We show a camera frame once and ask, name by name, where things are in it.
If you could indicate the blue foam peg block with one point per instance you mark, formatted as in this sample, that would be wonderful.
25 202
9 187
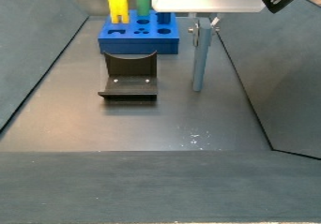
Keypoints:
140 37

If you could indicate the black curved fixture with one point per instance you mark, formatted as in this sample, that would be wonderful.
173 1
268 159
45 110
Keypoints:
132 77

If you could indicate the dark blue star peg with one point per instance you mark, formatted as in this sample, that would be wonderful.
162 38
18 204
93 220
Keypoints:
164 17

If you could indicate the yellow square peg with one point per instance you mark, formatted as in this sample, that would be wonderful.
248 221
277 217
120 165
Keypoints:
120 13

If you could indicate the light blue square-circle object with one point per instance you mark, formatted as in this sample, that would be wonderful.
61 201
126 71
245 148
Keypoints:
202 41

